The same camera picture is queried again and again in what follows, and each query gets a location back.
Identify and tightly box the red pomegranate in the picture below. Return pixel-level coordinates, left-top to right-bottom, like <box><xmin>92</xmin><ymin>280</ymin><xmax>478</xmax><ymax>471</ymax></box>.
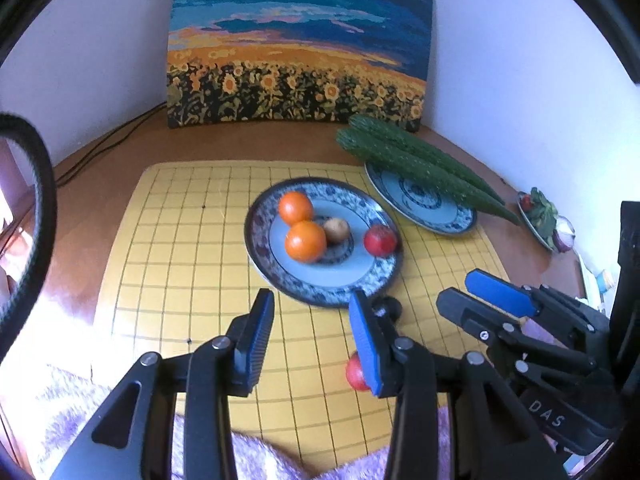
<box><xmin>345</xmin><ymin>352</ymin><xmax>369</xmax><ymax>391</ymax></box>

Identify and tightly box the blue white plate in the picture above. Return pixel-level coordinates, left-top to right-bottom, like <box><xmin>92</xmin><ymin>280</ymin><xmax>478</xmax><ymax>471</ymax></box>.
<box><xmin>244</xmin><ymin>177</ymin><xmax>404</xmax><ymax>308</ymax></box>
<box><xmin>364</xmin><ymin>162</ymin><xmax>477</xmax><ymax>235</ymax></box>

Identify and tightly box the right blue white plate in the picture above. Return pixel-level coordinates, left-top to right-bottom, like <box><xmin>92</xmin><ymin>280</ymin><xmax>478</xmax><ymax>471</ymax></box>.
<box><xmin>364</xmin><ymin>162</ymin><xmax>477</xmax><ymax>235</ymax></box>

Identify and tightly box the sunflower field painting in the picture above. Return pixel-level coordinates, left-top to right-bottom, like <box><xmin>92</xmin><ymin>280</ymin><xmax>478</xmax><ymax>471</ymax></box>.
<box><xmin>166</xmin><ymin>0</ymin><xmax>434</xmax><ymax>131</ymax></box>

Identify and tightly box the black cable on table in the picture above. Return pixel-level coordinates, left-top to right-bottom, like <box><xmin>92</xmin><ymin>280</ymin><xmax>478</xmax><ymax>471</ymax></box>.
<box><xmin>52</xmin><ymin>101</ymin><xmax>170</xmax><ymax>189</ymax></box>

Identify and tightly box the brown kiwi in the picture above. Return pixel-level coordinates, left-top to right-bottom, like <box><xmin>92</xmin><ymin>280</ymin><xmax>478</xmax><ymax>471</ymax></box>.
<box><xmin>322</xmin><ymin>217</ymin><xmax>350</xmax><ymax>245</ymax></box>

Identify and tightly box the red apple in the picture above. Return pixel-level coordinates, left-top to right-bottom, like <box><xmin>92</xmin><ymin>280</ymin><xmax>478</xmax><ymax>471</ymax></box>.
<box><xmin>363</xmin><ymin>224</ymin><xmax>398</xmax><ymax>258</ymax></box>

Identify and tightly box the salad dish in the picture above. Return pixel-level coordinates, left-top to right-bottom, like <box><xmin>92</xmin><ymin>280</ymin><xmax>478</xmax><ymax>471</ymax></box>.
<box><xmin>518</xmin><ymin>188</ymin><xmax>576</xmax><ymax>254</ymax></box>

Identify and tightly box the purple fluffy towel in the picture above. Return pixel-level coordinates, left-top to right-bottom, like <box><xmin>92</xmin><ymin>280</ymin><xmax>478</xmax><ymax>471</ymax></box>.
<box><xmin>9</xmin><ymin>365</ymin><xmax>451</xmax><ymax>479</ymax></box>

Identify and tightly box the dark plum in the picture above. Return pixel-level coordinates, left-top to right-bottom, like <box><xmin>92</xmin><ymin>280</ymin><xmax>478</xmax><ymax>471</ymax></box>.
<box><xmin>372</xmin><ymin>296</ymin><xmax>402</xmax><ymax>323</ymax></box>

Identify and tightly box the rear green bitter gourd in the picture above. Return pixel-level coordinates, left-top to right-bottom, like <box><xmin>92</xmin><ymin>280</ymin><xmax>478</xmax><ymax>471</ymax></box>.
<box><xmin>348</xmin><ymin>114</ymin><xmax>504</xmax><ymax>205</ymax></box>

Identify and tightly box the green bitter gourd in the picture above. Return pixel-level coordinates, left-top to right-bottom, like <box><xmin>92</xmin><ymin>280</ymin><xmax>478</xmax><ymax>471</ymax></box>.
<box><xmin>348</xmin><ymin>114</ymin><xmax>504</xmax><ymax>205</ymax></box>
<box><xmin>336</xmin><ymin>128</ymin><xmax>521</xmax><ymax>226</ymax></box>

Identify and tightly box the front green bitter gourd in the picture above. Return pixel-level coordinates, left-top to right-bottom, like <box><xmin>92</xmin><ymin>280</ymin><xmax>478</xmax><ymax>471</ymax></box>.
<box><xmin>336</xmin><ymin>128</ymin><xmax>521</xmax><ymax>226</ymax></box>

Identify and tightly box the small orange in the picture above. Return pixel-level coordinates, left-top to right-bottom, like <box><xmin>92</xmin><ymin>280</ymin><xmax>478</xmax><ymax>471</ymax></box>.
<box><xmin>278</xmin><ymin>191</ymin><xmax>314</xmax><ymax>226</ymax></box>

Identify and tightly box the black looped cable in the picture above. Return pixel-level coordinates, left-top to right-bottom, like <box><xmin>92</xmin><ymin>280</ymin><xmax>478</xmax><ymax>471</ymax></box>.
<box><xmin>0</xmin><ymin>112</ymin><xmax>59</xmax><ymax>361</ymax></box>

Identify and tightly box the large orange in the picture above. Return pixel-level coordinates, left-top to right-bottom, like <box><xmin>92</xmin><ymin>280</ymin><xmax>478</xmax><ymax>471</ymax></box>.
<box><xmin>285</xmin><ymin>220</ymin><xmax>326</xmax><ymax>263</ymax></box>

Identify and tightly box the left blue white plate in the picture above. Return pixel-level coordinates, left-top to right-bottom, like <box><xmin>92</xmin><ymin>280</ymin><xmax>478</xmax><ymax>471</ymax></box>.
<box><xmin>244</xmin><ymin>177</ymin><xmax>404</xmax><ymax>308</ymax></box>

